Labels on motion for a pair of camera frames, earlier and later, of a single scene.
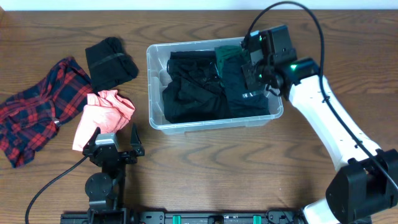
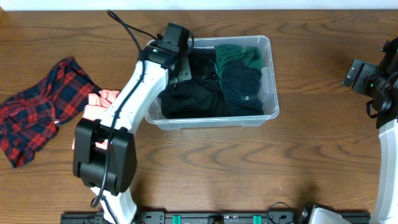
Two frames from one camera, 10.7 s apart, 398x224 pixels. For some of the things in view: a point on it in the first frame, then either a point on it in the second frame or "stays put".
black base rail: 183,217 stays put
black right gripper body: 259,74 -> 369,79
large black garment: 193,91 stays put
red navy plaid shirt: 30,117 stays put
